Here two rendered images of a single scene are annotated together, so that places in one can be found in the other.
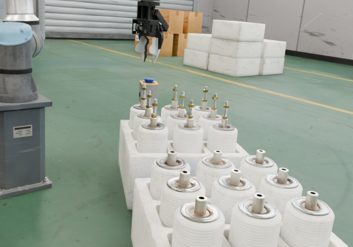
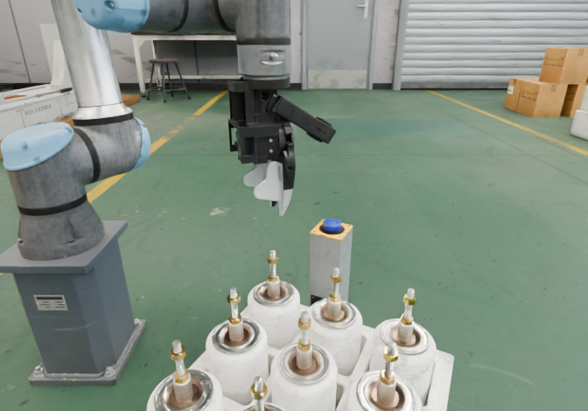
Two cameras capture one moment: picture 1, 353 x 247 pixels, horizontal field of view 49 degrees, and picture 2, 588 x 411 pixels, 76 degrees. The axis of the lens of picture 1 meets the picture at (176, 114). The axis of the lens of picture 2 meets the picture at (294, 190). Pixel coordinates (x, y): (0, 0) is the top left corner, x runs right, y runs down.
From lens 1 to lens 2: 105 cm
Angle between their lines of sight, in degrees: 39
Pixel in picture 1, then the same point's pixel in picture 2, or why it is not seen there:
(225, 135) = not seen: outside the picture
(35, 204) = not seen: outside the picture
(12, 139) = (37, 310)
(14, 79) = (30, 223)
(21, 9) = (84, 99)
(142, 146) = not seen: outside the picture
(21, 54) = (32, 184)
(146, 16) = (249, 114)
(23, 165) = (65, 347)
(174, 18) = (573, 60)
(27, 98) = (51, 254)
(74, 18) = (438, 65)
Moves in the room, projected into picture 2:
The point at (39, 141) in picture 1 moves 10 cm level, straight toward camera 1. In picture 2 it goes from (82, 318) to (34, 356)
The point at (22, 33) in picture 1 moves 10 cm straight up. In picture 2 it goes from (26, 149) to (10, 90)
